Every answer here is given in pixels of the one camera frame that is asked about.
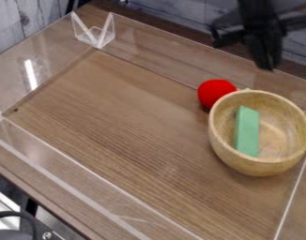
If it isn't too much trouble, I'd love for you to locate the clear acrylic corner bracket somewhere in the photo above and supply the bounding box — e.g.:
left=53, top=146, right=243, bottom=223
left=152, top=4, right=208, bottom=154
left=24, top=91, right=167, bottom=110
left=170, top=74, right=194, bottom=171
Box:
left=71, top=12, right=115, bottom=49

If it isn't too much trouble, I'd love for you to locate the green rectangular block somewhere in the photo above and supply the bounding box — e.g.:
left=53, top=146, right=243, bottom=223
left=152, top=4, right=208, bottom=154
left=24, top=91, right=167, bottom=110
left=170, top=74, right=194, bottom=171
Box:
left=235, top=106, right=259, bottom=158

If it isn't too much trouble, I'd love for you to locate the clear acrylic front wall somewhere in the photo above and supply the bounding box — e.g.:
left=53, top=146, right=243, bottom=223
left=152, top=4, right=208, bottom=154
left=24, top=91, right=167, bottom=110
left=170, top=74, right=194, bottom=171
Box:
left=0, top=113, right=202, bottom=240

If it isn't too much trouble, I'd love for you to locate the black cable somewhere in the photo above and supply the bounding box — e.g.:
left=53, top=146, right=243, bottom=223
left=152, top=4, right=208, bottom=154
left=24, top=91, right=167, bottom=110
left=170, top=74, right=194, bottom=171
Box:
left=0, top=211, right=37, bottom=240

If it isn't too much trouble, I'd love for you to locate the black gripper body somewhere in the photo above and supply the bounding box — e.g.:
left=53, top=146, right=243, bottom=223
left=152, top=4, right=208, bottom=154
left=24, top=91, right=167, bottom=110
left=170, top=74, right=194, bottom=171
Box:
left=210, top=12, right=286, bottom=48

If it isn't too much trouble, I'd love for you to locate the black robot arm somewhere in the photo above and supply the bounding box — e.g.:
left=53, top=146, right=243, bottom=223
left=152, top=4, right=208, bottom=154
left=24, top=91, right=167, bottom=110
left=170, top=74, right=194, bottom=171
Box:
left=210, top=0, right=286, bottom=71

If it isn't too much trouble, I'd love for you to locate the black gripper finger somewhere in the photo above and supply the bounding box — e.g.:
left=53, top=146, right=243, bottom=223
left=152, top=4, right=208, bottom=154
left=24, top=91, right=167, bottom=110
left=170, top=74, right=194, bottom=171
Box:
left=248, top=36, right=273, bottom=70
left=269, top=35, right=283, bottom=68

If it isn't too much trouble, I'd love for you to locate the light wooden bowl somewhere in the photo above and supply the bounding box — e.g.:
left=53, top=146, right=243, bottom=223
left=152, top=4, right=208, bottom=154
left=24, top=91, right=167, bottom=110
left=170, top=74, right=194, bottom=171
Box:
left=208, top=90, right=306, bottom=177

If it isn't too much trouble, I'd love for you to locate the red ball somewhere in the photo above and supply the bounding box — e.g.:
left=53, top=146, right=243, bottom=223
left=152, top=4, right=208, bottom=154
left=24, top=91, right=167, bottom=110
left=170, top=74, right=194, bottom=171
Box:
left=196, top=79, right=236, bottom=109

